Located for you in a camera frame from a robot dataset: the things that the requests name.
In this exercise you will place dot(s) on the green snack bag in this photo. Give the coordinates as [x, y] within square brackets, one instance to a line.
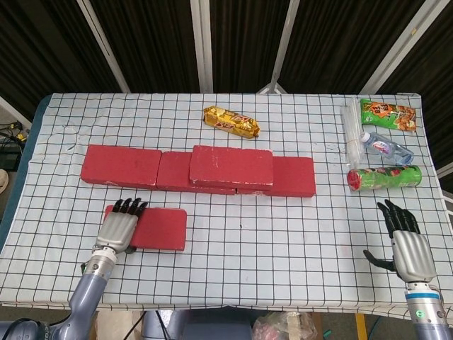
[387, 115]

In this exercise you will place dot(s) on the black equipment box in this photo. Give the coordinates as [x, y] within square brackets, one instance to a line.
[8, 157]

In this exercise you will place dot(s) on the clear plastic water bottle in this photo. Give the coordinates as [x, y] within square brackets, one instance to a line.
[385, 147]

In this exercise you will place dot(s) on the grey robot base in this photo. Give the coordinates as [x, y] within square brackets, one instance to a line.
[212, 327]

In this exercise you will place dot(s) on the clear plastic bag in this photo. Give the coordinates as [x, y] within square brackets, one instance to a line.
[283, 326]

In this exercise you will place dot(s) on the green chips can red lid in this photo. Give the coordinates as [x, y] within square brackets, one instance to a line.
[385, 178]

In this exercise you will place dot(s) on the white sack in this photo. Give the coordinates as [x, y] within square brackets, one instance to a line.
[117, 327]

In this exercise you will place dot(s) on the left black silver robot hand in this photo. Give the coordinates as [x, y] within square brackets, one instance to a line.
[117, 230]

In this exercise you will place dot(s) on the white black grid tablecloth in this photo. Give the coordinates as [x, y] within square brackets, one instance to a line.
[247, 276]

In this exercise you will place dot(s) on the white metal frame post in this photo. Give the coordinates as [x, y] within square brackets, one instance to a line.
[285, 42]
[201, 42]
[103, 42]
[401, 42]

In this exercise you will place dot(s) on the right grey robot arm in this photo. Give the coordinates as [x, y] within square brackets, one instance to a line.
[426, 311]

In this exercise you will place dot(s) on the gold snack packet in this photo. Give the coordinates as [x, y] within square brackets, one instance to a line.
[230, 120]

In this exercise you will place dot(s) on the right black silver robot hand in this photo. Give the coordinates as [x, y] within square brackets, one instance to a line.
[414, 255]

